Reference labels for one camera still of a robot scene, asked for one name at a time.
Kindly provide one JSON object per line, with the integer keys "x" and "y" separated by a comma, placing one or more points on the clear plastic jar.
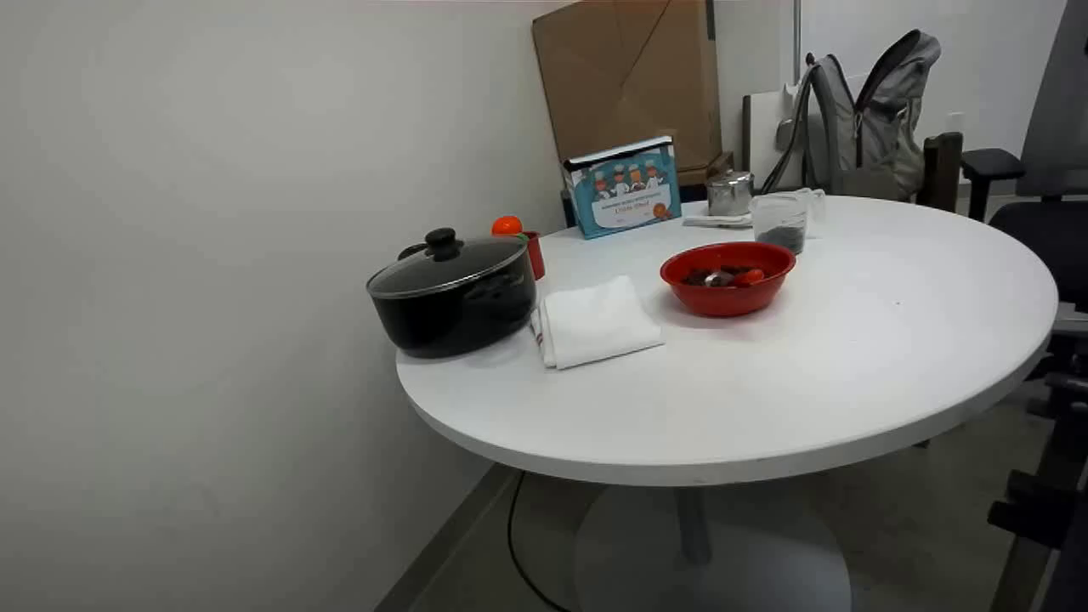
{"x": 780, "y": 221}

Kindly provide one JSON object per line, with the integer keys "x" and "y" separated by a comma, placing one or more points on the red bowl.
{"x": 725, "y": 299}

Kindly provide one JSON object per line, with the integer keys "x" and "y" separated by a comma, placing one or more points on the small red cup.
{"x": 534, "y": 255}

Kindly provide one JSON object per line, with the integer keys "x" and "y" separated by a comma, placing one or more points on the white folded cloth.
{"x": 595, "y": 324}

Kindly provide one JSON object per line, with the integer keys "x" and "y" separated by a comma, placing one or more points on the orange ball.
{"x": 508, "y": 226}

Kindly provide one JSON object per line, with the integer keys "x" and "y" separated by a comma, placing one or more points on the black cooking pot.
{"x": 453, "y": 324}

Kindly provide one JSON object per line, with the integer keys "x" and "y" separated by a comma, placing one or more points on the glass pot lid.
{"x": 453, "y": 268}

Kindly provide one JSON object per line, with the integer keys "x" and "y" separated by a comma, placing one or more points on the blue picture box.
{"x": 625, "y": 191}

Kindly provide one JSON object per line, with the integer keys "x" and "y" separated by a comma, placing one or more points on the large cardboard box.
{"x": 625, "y": 70}

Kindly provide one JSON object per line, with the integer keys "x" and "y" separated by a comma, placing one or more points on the white board panel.
{"x": 763, "y": 125}

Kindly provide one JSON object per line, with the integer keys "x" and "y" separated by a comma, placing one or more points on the grey backpack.
{"x": 873, "y": 137}

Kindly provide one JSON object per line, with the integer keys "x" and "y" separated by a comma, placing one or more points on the black metal stand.
{"x": 1037, "y": 504}

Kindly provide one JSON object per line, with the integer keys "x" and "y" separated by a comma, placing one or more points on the black office chair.
{"x": 1059, "y": 113}

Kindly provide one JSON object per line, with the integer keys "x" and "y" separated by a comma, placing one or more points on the dark wooden post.
{"x": 942, "y": 171}

